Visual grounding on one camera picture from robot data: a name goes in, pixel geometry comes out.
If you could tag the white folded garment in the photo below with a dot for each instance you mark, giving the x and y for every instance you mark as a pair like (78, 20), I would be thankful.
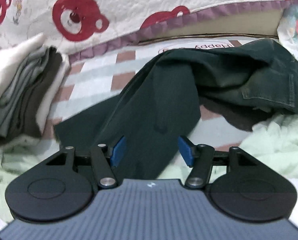
(10, 59)

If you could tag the white bear print quilt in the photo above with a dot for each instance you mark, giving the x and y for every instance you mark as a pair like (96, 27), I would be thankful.
(85, 28)

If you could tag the floral quilt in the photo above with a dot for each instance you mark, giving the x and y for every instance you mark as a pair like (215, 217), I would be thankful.
(288, 29)

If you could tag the beige mattress edge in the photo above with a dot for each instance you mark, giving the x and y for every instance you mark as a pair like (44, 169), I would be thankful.
(249, 24)

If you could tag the dark brown folded garment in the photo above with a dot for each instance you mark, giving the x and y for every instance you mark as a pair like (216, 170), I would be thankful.
(24, 120)

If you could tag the pale green garment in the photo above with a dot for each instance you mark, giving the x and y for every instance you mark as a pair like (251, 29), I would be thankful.
(274, 142)

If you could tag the checkered bed sheet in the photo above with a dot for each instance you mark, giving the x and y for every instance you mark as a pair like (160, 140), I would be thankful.
(102, 77)

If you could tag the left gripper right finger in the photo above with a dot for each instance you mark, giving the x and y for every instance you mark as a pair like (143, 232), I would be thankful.
(199, 158)

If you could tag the grey folded garment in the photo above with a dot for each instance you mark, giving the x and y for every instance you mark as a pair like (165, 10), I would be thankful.
(27, 72)

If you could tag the dark blue denim jeans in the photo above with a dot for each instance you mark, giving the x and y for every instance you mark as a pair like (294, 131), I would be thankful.
(162, 101)

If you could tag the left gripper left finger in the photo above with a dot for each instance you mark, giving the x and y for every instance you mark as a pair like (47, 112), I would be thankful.
(105, 157)

